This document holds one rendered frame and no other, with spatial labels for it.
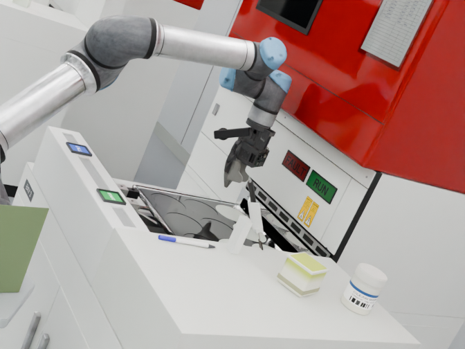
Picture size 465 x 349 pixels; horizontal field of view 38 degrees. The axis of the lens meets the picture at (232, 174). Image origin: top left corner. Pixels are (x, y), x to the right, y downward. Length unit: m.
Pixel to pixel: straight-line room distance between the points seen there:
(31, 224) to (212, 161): 1.09
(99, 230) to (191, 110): 3.96
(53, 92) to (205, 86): 3.77
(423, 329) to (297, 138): 0.73
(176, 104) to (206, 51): 4.00
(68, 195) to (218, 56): 0.49
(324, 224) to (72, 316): 0.70
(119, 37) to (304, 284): 0.68
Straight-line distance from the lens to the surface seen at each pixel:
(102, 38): 1.56
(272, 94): 1.84
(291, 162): 1.94
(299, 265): 1.45
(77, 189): 1.61
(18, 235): 1.30
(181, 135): 5.43
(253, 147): 1.87
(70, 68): 1.61
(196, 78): 5.43
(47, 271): 1.70
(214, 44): 1.63
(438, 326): 2.28
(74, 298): 1.54
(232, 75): 1.79
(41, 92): 1.56
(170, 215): 1.76
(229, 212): 1.95
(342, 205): 1.77
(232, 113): 2.23
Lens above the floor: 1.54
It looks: 16 degrees down
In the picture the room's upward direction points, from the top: 24 degrees clockwise
